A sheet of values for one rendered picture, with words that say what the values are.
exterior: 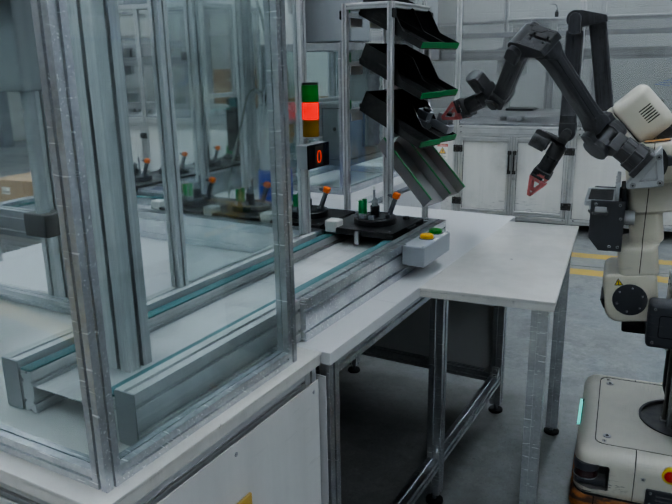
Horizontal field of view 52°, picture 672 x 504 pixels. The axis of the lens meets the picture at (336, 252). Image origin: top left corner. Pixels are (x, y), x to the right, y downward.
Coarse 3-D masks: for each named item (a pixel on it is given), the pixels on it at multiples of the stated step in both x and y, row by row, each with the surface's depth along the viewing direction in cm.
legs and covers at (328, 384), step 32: (416, 320) 310; (448, 320) 302; (480, 320) 294; (352, 352) 165; (384, 352) 317; (416, 352) 314; (448, 352) 306; (480, 352) 298; (320, 384) 155; (320, 416) 157; (320, 448) 159; (448, 448) 239; (416, 480) 221
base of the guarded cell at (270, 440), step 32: (320, 352) 151; (288, 384) 141; (224, 416) 125; (256, 416) 134; (288, 416) 143; (192, 448) 116; (224, 448) 126; (256, 448) 133; (288, 448) 144; (0, 480) 111; (32, 480) 107; (64, 480) 106; (128, 480) 106; (160, 480) 110; (192, 480) 117; (224, 480) 125; (256, 480) 135; (288, 480) 146; (320, 480) 159
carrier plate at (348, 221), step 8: (352, 216) 231; (400, 216) 230; (344, 224) 220; (352, 224) 220; (400, 224) 219; (408, 224) 219; (416, 224) 222; (328, 232) 218; (336, 232) 217; (344, 232) 215; (352, 232) 214; (360, 232) 213; (368, 232) 211; (376, 232) 210; (384, 232) 209; (392, 232) 209; (400, 232) 212
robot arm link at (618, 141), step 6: (606, 126) 199; (600, 132) 199; (606, 132) 199; (612, 132) 198; (618, 132) 198; (600, 138) 198; (606, 138) 198; (612, 138) 198; (618, 138) 197; (624, 138) 197; (606, 144) 198; (612, 144) 197; (618, 144) 197; (612, 150) 198; (618, 150) 199
